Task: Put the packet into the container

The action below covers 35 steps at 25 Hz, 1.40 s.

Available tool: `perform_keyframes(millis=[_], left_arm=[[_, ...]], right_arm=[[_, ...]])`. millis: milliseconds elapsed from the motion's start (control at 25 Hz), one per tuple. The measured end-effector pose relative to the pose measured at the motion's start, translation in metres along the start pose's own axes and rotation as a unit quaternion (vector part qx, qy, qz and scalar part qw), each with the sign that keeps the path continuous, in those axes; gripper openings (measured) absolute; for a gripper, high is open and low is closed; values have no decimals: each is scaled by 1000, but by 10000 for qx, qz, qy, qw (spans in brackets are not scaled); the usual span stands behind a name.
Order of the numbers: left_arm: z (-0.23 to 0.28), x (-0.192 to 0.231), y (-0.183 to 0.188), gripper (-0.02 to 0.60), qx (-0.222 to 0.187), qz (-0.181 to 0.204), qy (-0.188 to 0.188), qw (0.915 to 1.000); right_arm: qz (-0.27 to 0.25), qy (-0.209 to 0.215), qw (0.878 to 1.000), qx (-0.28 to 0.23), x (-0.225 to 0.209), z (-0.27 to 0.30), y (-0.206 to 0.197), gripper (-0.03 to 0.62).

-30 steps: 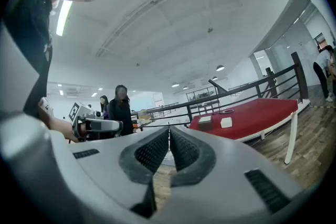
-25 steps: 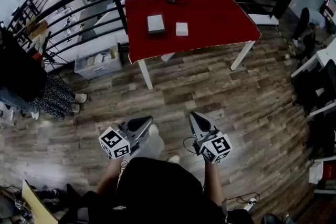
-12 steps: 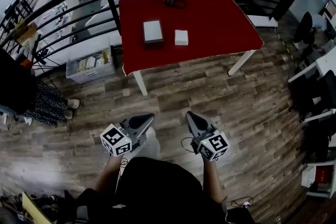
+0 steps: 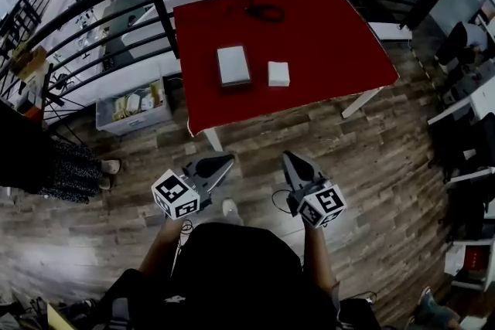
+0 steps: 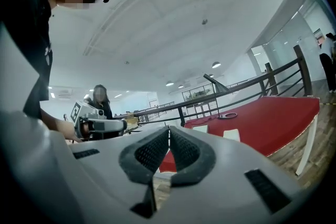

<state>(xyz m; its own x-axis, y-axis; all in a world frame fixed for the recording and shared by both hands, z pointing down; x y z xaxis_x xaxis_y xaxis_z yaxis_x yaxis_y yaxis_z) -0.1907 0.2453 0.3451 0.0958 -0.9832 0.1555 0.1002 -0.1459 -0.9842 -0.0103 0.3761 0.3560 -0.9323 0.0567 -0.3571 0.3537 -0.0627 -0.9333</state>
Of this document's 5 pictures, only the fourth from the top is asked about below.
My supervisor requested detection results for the black metal railing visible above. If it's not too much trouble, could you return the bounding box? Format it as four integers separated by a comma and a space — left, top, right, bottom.
0, 0, 453, 121

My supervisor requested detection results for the red tablecloth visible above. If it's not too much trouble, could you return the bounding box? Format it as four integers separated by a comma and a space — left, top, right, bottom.
172, 0, 401, 138

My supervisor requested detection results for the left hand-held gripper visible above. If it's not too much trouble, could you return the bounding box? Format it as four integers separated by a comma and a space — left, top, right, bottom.
151, 152, 235, 221

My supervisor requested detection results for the clear plastic storage bin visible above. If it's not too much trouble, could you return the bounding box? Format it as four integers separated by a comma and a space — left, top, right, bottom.
95, 79, 173, 136

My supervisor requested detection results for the black office chair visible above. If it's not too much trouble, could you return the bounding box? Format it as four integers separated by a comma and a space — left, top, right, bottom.
435, 21, 483, 69
427, 111, 495, 244

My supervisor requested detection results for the black tripod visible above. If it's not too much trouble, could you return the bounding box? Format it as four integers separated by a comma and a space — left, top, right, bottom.
38, 61, 101, 146

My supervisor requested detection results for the person's white shoe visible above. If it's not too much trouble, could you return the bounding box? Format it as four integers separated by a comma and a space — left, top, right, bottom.
222, 198, 245, 226

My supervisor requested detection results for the white desk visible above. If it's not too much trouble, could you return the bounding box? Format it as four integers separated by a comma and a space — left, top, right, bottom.
427, 75, 495, 127

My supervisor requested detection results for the person's left forearm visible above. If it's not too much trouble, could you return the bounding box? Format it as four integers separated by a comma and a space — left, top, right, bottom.
138, 218, 185, 276

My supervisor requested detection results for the cardboard box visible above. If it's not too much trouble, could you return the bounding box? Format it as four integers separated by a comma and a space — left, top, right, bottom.
10, 45, 48, 82

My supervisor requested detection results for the grey box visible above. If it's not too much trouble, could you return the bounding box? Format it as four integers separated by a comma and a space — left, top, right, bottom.
215, 45, 253, 90

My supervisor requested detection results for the small white box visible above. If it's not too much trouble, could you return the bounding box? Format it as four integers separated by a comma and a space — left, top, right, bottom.
267, 60, 291, 87

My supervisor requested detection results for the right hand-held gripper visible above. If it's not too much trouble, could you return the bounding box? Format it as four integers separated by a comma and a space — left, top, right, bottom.
282, 151, 347, 229

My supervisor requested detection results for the person's right forearm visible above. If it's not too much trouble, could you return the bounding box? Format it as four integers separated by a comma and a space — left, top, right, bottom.
303, 226, 338, 295

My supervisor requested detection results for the person's black shirt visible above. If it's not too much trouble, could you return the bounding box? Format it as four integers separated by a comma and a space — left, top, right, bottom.
94, 222, 343, 330

